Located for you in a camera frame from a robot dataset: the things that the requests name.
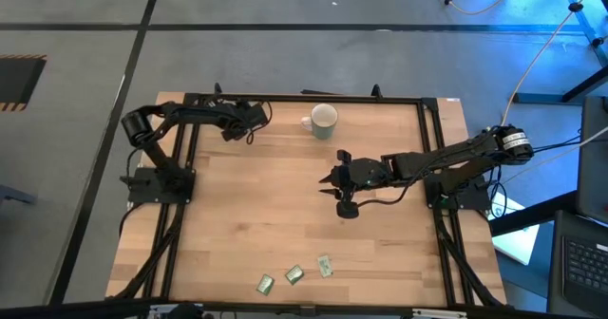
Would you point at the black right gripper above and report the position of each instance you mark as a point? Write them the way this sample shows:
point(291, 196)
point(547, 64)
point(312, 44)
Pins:
point(366, 174)

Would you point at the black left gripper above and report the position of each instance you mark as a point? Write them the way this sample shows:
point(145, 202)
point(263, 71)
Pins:
point(242, 117)

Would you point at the pale green Stevia packet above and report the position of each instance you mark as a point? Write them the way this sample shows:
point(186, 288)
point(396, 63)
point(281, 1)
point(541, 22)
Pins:
point(325, 265)

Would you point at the dark green Truvia packet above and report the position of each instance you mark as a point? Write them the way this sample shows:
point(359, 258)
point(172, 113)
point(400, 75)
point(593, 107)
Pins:
point(265, 285)
point(294, 275)

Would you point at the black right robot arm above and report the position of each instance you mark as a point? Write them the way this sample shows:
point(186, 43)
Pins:
point(442, 160)

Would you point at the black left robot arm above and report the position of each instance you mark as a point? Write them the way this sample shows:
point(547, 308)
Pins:
point(199, 114)

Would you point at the teal ceramic mug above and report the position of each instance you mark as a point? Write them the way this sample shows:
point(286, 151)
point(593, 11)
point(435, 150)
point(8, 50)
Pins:
point(324, 119)

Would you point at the white box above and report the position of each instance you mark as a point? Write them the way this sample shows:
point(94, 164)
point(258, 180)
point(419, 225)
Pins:
point(518, 243)

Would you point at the black diagonal bar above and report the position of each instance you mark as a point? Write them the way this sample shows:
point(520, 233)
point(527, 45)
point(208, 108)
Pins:
point(532, 213)

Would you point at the blue-lit metal stand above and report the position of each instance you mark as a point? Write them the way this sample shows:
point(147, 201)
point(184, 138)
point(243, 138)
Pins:
point(537, 98)

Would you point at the hazard striped floor hatch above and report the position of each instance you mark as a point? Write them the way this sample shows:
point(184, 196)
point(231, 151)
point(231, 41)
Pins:
point(19, 81)

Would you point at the grey chair base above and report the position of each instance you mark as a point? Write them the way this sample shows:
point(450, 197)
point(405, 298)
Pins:
point(14, 194)

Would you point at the dark laptop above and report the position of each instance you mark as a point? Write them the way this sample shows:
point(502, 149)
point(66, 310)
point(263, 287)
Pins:
point(586, 267)

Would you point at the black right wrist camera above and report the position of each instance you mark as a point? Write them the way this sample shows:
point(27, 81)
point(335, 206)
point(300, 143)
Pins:
point(347, 210)

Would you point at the black aluminium table frame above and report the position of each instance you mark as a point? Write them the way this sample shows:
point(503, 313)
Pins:
point(285, 99)

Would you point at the grey table-level camera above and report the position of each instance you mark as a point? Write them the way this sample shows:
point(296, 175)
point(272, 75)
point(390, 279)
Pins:
point(308, 311)

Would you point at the black camera rig beam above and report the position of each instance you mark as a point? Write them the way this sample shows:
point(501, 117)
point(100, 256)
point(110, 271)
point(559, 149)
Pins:
point(71, 312)

